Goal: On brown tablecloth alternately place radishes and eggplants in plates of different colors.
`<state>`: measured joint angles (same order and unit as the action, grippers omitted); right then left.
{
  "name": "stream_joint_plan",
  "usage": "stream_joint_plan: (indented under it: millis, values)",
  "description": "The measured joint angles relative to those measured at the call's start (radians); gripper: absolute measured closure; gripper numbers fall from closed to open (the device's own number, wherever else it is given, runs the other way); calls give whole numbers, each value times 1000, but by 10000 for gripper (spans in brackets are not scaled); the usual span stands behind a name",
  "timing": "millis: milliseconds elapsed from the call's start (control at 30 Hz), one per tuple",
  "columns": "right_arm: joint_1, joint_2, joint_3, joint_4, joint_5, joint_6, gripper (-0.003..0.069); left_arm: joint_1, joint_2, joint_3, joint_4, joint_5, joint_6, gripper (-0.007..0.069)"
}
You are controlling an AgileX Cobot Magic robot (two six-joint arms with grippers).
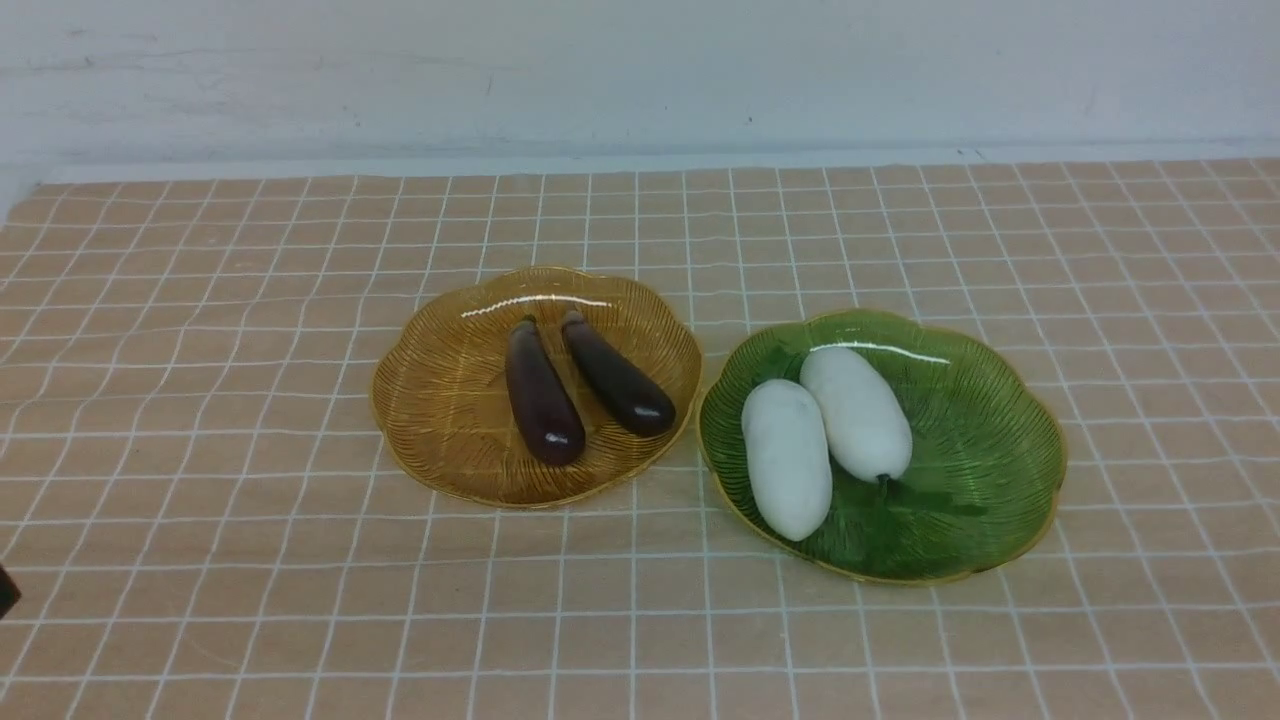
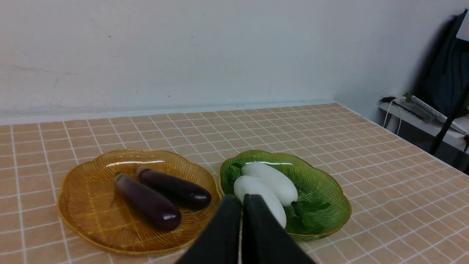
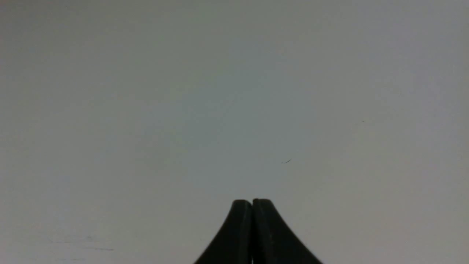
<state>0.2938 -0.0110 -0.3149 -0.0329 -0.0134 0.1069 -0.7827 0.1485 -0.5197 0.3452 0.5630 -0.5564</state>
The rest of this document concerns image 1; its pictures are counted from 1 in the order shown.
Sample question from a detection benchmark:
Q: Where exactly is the dark purple eggplant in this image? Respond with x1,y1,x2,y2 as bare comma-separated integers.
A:
559,310,677,438
506,315,586,468

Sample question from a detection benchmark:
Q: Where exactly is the white radish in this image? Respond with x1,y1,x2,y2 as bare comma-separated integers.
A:
800,346,913,483
741,378,833,542

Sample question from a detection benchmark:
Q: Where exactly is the amber ribbed plastic plate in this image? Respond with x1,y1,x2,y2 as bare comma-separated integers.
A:
369,266,704,509

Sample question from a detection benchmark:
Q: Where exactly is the green ribbed plastic plate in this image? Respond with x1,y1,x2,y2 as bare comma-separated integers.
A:
698,307,1068,585

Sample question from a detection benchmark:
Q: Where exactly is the beige grid tablecloth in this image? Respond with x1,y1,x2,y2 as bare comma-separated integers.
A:
1,158,1279,719

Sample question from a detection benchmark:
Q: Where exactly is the dark object at edge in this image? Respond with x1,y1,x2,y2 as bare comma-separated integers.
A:
0,565,22,619

